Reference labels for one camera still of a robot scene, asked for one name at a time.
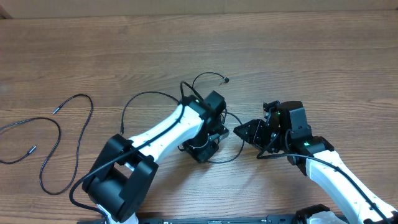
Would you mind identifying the black usb cable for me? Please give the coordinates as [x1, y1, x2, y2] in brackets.
[0, 93, 94, 196]
[119, 72, 246, 165]

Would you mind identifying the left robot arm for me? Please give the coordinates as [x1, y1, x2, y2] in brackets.
[82, 91, 229, 223]

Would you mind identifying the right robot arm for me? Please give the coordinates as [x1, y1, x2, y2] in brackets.
[234, 101, 397, 223]

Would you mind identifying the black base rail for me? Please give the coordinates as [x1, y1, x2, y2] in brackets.
[122, 215, 307, 224]

